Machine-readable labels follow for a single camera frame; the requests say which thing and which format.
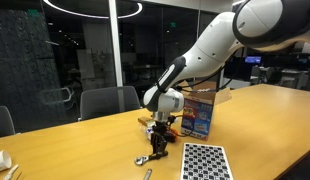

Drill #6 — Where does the white cable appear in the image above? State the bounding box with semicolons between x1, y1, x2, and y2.
2;163;20;180

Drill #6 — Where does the yellow black adjustable wrench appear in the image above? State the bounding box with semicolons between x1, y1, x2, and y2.
134;151;168;166

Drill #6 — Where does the black white calibration board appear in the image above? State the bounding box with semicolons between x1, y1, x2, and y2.
180;143;234;180

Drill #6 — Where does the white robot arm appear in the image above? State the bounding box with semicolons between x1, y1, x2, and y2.
143;0;310;115

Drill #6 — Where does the grey office chair left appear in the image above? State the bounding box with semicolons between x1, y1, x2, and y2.
0;106;15;137

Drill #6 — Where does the orange black tape measure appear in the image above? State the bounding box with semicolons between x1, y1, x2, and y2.
164;129;177;143

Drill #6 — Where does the white paper cup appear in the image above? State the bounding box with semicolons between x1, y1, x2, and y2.
0;150;12;171

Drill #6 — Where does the grey office chair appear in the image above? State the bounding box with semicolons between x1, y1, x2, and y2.
0;106;15;137
80;86;141;120

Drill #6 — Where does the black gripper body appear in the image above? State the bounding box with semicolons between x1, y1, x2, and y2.
152;115;176;137

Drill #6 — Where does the silver adjustable wrench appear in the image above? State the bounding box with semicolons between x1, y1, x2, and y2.
143;169;152;180

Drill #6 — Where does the blue cardboard snack box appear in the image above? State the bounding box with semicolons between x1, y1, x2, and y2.
181;81;231;141

